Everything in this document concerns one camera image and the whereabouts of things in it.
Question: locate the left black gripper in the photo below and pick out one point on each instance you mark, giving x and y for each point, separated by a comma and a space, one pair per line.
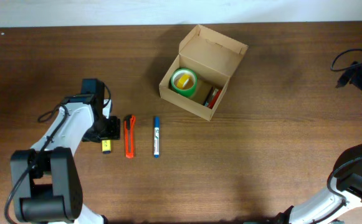
113, 132

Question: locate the yellow highlighter pen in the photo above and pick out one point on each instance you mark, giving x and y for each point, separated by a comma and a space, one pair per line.
106, 147

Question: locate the small yellow tape roll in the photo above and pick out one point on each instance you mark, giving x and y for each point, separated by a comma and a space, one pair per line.
183, 81

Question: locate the green tape roll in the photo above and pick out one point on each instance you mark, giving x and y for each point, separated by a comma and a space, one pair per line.
190, 87

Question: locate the brown cardboard box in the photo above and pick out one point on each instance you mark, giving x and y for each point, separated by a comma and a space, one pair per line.
214, 58

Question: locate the red black stapler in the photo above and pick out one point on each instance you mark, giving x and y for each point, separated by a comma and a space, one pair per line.
212, 97

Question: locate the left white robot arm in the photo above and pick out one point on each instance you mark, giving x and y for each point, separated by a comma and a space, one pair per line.
45, 183

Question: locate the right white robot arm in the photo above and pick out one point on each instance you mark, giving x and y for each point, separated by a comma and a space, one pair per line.
343, 191

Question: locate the orange utility knife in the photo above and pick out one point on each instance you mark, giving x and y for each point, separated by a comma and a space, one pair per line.
129, 124

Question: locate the blue white marker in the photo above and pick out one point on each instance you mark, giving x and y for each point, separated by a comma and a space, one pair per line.
156, 153

